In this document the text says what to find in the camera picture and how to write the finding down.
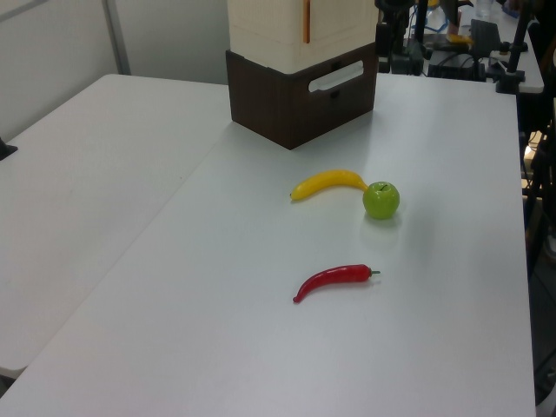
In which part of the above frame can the white drawer handle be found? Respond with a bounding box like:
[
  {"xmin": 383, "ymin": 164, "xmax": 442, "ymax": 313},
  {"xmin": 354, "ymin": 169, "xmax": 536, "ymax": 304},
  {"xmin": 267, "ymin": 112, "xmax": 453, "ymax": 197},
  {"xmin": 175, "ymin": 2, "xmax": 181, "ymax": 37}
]
[{"xmin": 308, "ymin": 60, "xmax": 365, "ymax": 94}]

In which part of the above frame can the thin black pole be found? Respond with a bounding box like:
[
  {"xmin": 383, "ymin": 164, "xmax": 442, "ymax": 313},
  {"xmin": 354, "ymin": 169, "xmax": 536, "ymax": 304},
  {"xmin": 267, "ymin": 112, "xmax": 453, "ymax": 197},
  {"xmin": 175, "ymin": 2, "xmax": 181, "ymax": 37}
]
[{"xmin": 412, "ymin": 0, "xmax": 430, "ymax": 44}]

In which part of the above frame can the cream plastic cabinet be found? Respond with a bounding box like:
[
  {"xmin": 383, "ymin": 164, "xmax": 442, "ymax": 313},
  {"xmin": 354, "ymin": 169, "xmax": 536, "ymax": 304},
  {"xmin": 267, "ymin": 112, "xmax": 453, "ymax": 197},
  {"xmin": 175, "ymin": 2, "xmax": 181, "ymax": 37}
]
[{"xmin": 227, "ymin": 0, "xmax": 378, "ymax": 74}]

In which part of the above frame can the blue cable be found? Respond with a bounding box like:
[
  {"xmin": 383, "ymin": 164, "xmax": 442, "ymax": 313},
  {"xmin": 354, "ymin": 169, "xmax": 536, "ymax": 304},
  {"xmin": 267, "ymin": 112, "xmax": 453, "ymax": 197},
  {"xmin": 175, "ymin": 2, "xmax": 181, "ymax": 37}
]
[{"xmin": 424, "ymin": 7, "xmax": 451, "ymax": 35}]

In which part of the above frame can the dark brown drawer box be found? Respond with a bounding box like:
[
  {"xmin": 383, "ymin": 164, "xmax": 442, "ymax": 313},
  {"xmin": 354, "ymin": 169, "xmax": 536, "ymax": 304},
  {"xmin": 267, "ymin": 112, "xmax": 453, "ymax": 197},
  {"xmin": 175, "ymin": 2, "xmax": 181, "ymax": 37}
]
[{"xmin": 225, "ymin": 41, "xmax": 380, "ymax": 151}]

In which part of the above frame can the black tablet screen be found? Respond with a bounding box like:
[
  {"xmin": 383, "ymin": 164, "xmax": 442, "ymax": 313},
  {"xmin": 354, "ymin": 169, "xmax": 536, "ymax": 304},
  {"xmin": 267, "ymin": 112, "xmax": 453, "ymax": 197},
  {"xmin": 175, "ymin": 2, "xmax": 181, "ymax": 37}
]
[{"xmin": 470, "ymin": 18, "xmax": 501, "ymax": 58}]

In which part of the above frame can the black stand with clamp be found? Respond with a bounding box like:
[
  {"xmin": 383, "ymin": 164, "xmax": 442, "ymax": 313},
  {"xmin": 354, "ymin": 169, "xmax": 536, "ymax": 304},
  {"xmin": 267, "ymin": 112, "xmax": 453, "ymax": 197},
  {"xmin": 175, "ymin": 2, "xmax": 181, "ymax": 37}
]
[{"xmin": 494, "ymin": 0, "xmax": 534, "ymax": 95}]

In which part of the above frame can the red toy chili pepper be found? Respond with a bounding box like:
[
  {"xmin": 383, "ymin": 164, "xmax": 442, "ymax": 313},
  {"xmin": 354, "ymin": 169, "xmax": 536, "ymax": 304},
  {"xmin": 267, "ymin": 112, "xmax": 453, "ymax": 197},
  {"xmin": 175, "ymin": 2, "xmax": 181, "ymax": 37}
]
[{"xmin": 292, "ymin": 263, "xmax": 382, "ymax": 305}]

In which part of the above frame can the black table clamp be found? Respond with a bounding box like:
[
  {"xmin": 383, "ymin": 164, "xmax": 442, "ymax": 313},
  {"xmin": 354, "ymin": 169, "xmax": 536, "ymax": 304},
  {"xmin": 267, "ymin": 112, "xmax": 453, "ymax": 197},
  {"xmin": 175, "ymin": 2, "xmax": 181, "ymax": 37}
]
[{"xmin": 0, "ymin": 136, "xmax": 19, "ymax": 162}]

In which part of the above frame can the flat black electronics box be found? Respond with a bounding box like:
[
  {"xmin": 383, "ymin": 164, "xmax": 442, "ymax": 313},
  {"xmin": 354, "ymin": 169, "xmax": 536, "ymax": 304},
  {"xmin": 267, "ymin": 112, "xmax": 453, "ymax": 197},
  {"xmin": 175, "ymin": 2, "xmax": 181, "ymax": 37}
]
[{"xmin": 427, "ymin": 50, "xmax": 487, "ymax": 82}]

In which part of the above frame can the cream cabinet door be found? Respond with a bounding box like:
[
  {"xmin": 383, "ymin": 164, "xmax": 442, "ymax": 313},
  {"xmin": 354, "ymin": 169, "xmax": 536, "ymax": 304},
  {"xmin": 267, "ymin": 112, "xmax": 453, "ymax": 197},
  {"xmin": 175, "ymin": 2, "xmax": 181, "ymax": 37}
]
[{"xmin": 303, "ymin": 0, "xmax": 377, "ymax": 48}]

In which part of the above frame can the grey partition post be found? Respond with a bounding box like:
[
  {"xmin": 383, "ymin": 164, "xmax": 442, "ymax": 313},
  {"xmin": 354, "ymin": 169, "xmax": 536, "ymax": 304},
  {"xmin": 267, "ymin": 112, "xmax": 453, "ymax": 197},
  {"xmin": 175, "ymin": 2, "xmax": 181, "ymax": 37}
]
[{"xmin": 103, "ymin": 0, "xmax": 132, "ymax": 76}]

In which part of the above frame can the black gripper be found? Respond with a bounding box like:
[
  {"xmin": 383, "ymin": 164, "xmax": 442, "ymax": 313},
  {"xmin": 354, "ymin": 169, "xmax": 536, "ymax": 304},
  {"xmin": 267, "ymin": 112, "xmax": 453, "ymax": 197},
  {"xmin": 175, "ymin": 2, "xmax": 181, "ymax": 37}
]
[{"xmin": 374, "ymin": 0, "xmax": 413, "ymax": 73}]

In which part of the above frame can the small black equipment box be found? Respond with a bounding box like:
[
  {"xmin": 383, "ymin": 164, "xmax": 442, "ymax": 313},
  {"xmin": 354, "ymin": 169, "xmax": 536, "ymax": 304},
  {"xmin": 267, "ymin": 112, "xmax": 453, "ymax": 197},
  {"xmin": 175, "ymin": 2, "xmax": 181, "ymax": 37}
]
[{"xmin": 403, "ymin": 38, "xmax": 426, "ymax": 76}]

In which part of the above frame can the green toy apple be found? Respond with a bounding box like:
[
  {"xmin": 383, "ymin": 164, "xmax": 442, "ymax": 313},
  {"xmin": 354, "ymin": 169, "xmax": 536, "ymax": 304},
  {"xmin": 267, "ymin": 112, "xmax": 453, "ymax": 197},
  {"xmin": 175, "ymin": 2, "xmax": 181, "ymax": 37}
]
[{"xmin": 362, "ymin": 181, "xmax": 401, "ymax": 221}]

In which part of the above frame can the yellow toy banana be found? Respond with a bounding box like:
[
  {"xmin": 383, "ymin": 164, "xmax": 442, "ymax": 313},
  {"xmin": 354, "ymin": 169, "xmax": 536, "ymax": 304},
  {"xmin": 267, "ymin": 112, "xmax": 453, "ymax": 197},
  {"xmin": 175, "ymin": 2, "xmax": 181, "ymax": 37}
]
[{"xmin": 289, "ymin": 169, "xmax": 371, "ymax": 202}]

